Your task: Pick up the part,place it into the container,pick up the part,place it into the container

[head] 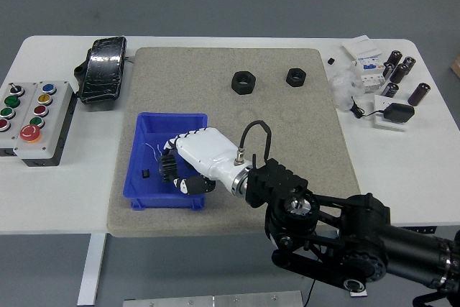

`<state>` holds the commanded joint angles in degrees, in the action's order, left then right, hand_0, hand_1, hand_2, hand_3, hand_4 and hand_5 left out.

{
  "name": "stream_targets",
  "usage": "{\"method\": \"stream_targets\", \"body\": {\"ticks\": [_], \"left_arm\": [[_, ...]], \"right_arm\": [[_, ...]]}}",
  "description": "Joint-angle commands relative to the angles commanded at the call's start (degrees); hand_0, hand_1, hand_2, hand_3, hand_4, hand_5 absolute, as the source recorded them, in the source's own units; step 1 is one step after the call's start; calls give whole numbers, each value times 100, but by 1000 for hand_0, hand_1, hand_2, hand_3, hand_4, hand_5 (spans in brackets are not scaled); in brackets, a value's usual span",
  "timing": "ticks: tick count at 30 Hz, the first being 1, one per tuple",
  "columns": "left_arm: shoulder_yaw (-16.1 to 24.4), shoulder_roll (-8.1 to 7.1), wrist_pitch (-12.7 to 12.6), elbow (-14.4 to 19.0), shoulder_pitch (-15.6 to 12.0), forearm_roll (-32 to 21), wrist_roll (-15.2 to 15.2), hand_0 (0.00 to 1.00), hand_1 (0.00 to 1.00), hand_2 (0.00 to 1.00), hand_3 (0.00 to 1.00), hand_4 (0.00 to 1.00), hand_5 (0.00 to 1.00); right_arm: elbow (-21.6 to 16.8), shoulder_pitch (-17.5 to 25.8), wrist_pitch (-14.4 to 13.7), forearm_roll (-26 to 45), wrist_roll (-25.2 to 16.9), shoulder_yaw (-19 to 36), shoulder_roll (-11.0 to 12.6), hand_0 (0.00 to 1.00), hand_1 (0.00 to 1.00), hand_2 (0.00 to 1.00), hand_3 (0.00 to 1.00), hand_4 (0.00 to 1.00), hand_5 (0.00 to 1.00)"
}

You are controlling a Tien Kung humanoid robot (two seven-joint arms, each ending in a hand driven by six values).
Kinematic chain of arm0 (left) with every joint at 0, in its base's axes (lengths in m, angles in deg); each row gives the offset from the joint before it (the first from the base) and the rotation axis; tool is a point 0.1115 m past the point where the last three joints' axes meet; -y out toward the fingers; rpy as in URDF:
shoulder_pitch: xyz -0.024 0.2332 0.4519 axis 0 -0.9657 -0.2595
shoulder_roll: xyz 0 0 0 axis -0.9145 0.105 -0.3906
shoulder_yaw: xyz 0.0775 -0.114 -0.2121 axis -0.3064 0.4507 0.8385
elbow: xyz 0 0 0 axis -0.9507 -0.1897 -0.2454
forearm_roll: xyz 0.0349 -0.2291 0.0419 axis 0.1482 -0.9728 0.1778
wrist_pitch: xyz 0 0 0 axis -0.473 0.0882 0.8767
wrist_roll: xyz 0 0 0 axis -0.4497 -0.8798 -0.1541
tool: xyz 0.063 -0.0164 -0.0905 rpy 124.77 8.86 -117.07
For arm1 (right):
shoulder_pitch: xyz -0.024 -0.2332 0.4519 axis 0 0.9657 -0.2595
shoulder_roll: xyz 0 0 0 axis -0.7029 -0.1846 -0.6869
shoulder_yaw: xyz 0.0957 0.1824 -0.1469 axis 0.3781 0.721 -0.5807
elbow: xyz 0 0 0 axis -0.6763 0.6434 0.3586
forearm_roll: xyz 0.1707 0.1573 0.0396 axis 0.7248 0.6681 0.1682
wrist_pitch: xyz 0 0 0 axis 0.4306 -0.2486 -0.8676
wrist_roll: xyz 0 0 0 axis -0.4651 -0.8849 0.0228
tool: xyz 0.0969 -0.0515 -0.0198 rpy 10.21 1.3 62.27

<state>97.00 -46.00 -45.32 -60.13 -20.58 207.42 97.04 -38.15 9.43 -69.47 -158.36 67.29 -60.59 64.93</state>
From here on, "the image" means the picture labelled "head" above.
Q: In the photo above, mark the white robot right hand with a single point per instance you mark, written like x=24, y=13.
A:
x=205, y=149

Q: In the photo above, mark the large black gear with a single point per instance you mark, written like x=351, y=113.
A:
x=167, y=168

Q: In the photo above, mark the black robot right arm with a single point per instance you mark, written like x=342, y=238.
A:
x=284, y=184

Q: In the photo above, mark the large black hex nut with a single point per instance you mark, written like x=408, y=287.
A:
x=237, y=87

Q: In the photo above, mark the small black hex nut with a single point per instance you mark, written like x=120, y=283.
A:
x=292, y=82

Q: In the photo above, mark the grey box with emergency stop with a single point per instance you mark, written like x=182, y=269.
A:
x=50, y=134

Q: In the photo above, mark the flat white box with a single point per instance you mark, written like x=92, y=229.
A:
x=361, y=47

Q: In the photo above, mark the brown cardboard box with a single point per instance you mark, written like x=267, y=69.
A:
x=455, y=66

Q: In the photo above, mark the grey-brown foam mat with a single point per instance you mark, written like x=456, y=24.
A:
x=230, y=105

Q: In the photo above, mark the small black plastic piece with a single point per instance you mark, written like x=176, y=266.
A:
x=145, y=174

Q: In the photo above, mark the blue plastic bin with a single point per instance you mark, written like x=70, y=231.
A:
x=143, y=192

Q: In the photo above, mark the black film-wrapped device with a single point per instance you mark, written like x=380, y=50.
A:
x=102, y=69

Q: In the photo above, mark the crumpled clear plastic bag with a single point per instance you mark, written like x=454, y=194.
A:
x=341, y=89

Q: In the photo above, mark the silver metal plate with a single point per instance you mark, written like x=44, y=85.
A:
x=213, y=300

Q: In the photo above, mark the tiny black cube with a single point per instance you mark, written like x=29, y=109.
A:
x=331, y=60

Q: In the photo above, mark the white table leg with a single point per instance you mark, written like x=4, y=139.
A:
x=359, y=293
x=91, y=267

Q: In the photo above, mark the white circuit breaker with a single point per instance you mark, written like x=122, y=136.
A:
x=370, y=78

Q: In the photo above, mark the white flat plate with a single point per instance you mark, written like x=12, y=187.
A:
x=390, y=124

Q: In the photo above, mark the dark brown cylindrical capacitor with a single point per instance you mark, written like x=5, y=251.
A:
x=418, y=93
x=390, y=90
x=399, y=73
x=388, y=69
x=393, y=58
x=409, y=63

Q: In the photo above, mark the black power adapter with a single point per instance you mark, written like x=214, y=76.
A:
x=399, y=112

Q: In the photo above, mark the grey box with knob switch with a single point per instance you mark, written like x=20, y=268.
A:
x=16, y=123

